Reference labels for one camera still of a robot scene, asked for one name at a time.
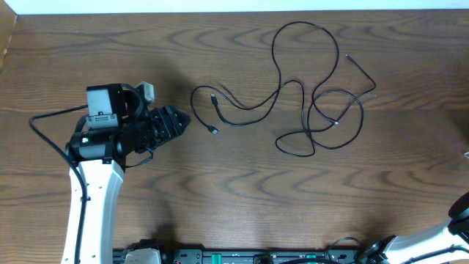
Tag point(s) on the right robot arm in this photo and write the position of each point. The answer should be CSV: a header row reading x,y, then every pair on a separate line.
x,y
442,243

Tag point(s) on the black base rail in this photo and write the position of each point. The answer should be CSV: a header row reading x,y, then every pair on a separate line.
x,y
151,251

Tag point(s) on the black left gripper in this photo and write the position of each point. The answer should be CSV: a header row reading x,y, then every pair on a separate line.
x,y
168,126

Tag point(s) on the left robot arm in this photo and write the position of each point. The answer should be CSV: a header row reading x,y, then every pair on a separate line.
x,y
119,122

